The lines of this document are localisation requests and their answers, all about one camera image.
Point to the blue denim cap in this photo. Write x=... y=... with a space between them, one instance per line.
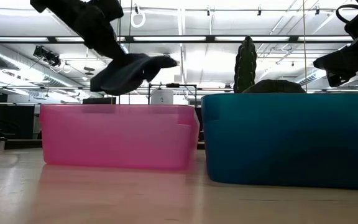
x=120 y=81

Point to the black ceiling spotlight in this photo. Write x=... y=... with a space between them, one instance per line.
x=47 y=56

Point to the dark grey cap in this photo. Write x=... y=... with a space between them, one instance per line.
x=273 y=87

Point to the white box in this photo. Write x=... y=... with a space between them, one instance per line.
x=162 y=98

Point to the blue plastic bin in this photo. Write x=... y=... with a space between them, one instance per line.
x=291 y=140

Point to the green cactus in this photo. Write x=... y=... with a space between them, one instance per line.
x=245 y=68

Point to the pink translucent plastic bin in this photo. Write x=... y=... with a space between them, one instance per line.
x=117 y=137

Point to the black ceiling light rail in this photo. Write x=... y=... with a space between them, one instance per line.
x=210 y=39

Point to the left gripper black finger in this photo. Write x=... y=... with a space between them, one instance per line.
x=166 y=61

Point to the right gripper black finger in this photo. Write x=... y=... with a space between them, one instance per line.
x=348 y=62
x=337 y=79

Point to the black background monitor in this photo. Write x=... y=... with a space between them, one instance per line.
x=98 y=100

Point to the dark cabinet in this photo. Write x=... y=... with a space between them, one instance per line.
x=20 y=121

